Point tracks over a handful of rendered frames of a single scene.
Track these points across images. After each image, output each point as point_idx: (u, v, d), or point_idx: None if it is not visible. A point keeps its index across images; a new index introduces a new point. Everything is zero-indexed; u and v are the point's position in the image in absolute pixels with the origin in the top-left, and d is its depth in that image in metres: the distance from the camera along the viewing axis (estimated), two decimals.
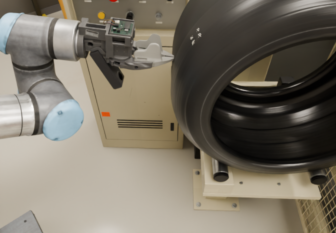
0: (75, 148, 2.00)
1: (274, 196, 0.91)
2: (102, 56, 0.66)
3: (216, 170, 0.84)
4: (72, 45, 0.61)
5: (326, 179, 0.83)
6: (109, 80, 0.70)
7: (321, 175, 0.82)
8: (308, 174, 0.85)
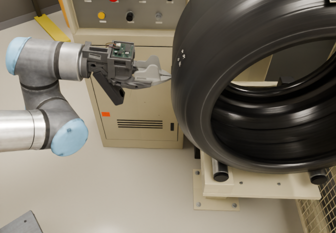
0: None
1: (274, 196, 0.91)
2: (104, 76, 0.70)
3: (227, 175, 0.86)
4: (76, 67, 0.65)
5: (312, 183, 0.85)
6: (111, 98, 0.75)
7: (319, 182, 0.85)
8: (324, 171, 0.84)
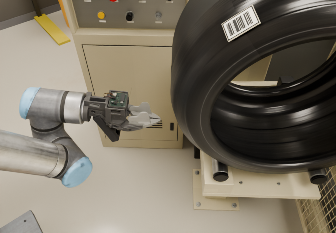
0: None
1: (274, 196, 0.91)
2: (103, 119, 0.82)
3: None
4: (79, 115, 0.78)
5: (315, 178, 0.83)
6: (108, 136, 0.87)
7: (310, 180, 0.85)
8: None
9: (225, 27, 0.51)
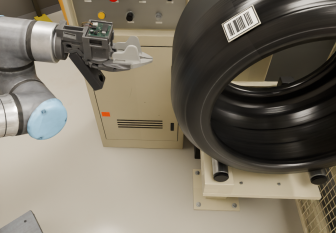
0: (75, 148, 2.00)
1: (274, 196, 0.91)
2: (81, 58, 0.67)
3: None
4: (50, 47, 0.62)
5: (315, 178, 0.83)
6: (89, 82, 0.71)
7: (310, 180, 0.85)
8: None
9: (225, 27, 0.51)
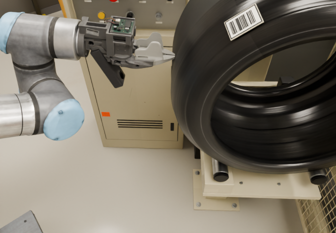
0: (75, 148, 2.00)
1: (274, 196, 0.91)
2: (103, 55, 0.66)
3: None
4: (73, 44, 0.61)
5: (314, 178, 0.83)
6: (110, 79, 0.70)
7: (310, 181, 0.85)
8: None
9: (227, 25, 0.51)
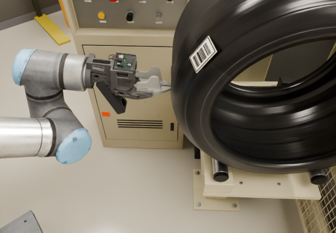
0: None
1: (274, 196, 0.91)
2: (107, 86, 0.73)
3: (228, 173, 0.85)
4: (81, 79, 0.68)
5: (314, 183, 0.85)
6: (113, 107, 0.77)
7: (322, 181, 0.85)
8: (322, 170, 0.84)
9: (192, 59, 0.56)
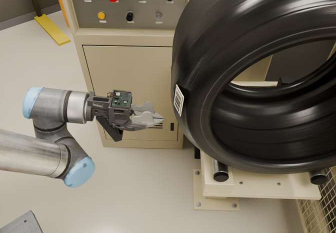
0: None
1: (274, 196, 0.91)
2: (106, 119, 0.82)
3: (228, 173, 0.85)
4: (82, 114, 0.77)
5: (315, 183, 0.85)
6: (111, 136, 0.86)
7: (323, 181, 0.85)
8: (322, 170, 0.83)
9: (175, 105, 0.66)
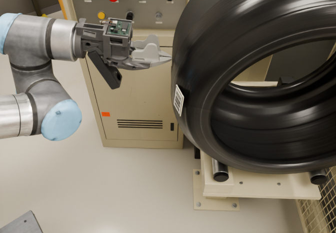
0: (75, 148, 2.00)
1: (274, 196, 0.91)
2: (100, 56, 0.66)
3: (228, 173, 0.85)
4: (70, 45, 0.61)
5: (315, 183, 0.85)
6: (107, 80, 0.70)
7: (323, 181, 0.85)
8: (322, 170, 0.83)
9: (175, 105, 0.66)
